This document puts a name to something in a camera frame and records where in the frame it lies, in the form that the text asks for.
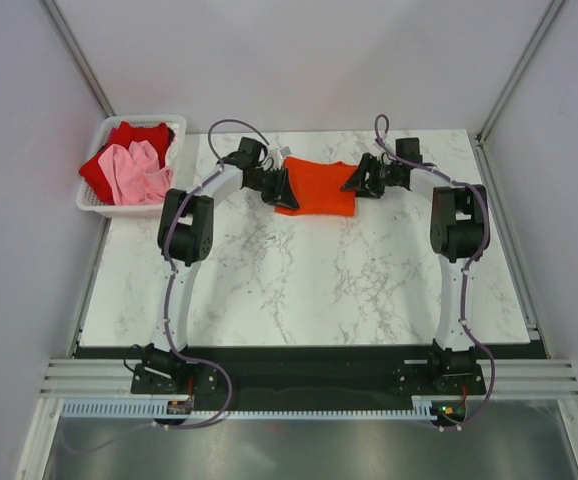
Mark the orange t shirt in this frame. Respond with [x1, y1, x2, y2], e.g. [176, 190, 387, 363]
[275, 156, 356, 217]

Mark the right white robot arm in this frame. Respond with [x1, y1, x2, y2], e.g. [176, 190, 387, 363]
[341, 137, 490, 395]

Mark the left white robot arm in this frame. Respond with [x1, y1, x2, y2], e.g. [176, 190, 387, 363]
[131, 137, 299, 395]

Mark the white slotted cable duct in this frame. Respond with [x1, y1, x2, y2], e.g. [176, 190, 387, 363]
[61, 398, 437, 421]

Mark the red t shirt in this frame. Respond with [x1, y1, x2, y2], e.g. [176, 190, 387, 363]
[79, 121, 175, 206]

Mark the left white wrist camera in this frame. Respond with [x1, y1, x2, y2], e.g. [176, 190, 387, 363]
[270, 146, 291, 163]

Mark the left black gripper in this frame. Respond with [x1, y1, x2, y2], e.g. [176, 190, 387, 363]
[247, 167, 300, 212]

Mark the aluminium frame rail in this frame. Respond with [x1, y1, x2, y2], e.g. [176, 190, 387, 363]
[40, 359, 578, 400]

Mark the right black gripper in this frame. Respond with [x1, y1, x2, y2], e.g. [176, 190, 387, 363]
[340, 154, 397, 201]

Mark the pink t shirt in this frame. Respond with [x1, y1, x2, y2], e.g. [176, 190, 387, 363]
[98, 140, 173, 206]

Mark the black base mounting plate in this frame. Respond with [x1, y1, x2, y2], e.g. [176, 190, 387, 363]
[129, 344, 484, 419]

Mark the white plastic laundry basket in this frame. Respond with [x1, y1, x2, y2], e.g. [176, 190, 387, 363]
[76, 114, 195, 218]

